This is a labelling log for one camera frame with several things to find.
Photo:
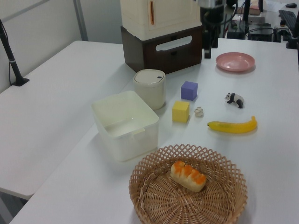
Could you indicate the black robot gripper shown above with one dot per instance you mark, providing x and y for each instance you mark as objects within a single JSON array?
[{"x": 212, "y": 17}]

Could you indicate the orange glazed bread loaf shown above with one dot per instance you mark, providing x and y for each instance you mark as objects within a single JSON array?
[{"x": 188, "y": 177}]

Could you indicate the round woven wicker basket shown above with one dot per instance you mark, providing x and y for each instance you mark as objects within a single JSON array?
[{"x": 163, "y": 203}]

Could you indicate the pink round plate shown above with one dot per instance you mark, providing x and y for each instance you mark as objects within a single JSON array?
[{"x": 234, "y": 61}]

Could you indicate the cream plastic drawer cabinet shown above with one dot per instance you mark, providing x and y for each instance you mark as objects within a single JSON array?
[{"x": 172, "y": 14}]

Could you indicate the black electronics box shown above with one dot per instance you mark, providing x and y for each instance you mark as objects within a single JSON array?
[{"x": 260, "y": 35}]

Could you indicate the purple foam cube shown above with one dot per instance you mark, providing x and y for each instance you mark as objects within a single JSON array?
[{"x": 188, "y": 91}]

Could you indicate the black white panda figurine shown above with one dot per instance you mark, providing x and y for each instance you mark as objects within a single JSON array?
[{"x": 236, "y": 99}]

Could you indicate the small white crumpled ball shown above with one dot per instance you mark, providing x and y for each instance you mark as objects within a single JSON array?
[{"x": 199, "y": 112}]

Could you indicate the yellow foam cube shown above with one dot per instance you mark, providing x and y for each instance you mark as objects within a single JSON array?
[{"x": 180, "y": 112}]

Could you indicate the white lidded trash can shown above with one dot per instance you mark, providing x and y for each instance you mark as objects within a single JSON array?
[{"x": 151, "y": 91}]

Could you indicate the black table clamp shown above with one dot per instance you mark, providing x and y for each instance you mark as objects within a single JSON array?
[{"x": 292, "y": 42}]

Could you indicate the black computer keyboard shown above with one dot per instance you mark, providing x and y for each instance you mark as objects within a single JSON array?
[{"x": 289, "y": 17}]

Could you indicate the yellow toy banana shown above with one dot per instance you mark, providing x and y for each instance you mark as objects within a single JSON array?
[{"x": 233, "y": 127}]

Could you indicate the black computer mouse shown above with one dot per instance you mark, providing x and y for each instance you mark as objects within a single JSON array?
[{"x": 290, "y": 5}]

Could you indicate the white plastic storage bin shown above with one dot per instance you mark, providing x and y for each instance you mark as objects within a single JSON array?
[{"x": 130, "y": 142}]

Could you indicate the black pole with clamp base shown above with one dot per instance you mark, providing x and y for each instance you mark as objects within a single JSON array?
[{"x": 14, "y": 65}]

